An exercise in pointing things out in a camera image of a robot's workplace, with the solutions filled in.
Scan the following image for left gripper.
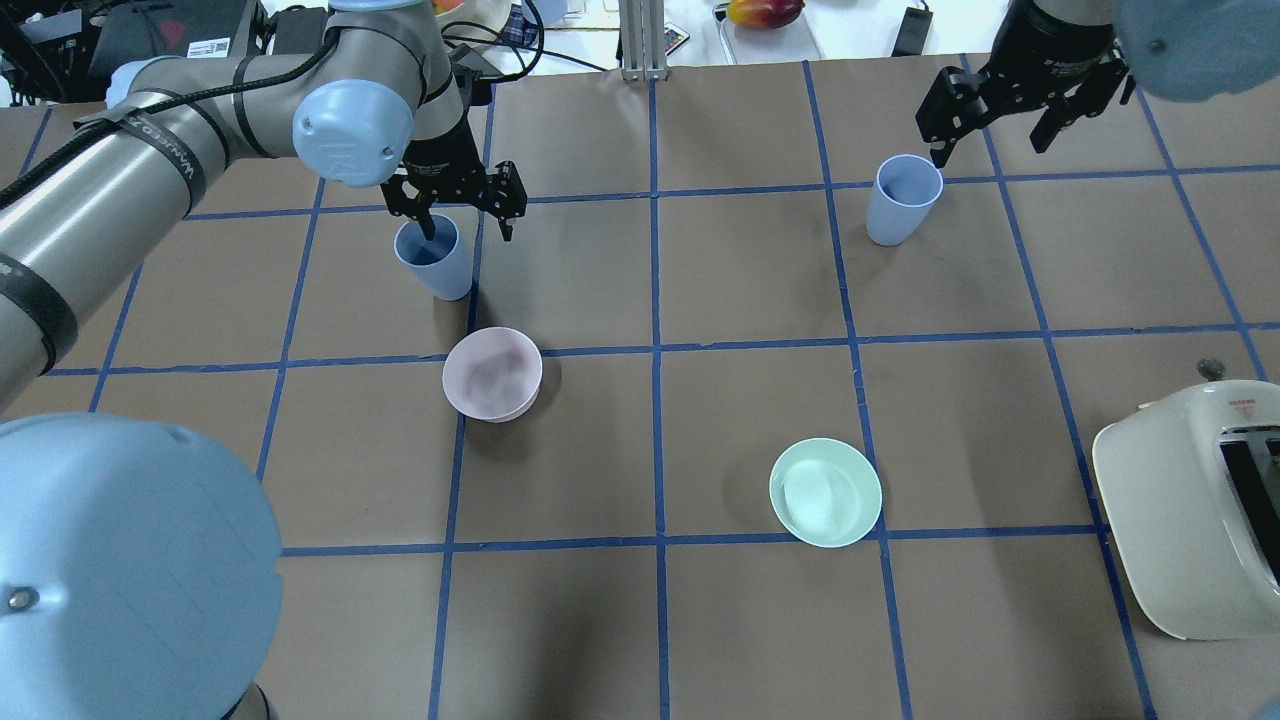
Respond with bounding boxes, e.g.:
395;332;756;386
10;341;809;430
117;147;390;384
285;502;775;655
384;129;529;243

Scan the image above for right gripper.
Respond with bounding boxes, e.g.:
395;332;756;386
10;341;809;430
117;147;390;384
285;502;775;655
915;10;1137;169

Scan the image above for blue cup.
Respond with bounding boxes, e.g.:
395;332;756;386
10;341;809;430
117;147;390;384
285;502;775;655
867;154;945;247
393;213;474;301

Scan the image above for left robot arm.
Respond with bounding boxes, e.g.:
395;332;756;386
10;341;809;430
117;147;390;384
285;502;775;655
3;1;524;719

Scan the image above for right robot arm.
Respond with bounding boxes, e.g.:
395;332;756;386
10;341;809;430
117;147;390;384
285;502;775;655
915;1;1279;169

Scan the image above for black power adapter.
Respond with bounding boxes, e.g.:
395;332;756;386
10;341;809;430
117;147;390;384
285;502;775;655
891;5;934;56

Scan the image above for pink bowl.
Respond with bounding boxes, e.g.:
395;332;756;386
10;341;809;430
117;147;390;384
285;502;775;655
442;327;544;423

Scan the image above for red apple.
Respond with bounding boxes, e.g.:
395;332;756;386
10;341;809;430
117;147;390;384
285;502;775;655
724;0;805;29

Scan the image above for cream toaster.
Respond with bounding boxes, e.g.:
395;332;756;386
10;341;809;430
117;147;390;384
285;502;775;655
1091;357;1279;641

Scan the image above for green bowl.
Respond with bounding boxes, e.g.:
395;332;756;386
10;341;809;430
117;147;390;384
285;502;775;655
768;438;884;550

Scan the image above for aluminium frame post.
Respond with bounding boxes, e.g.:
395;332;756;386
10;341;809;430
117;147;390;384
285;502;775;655
618;0;669;82

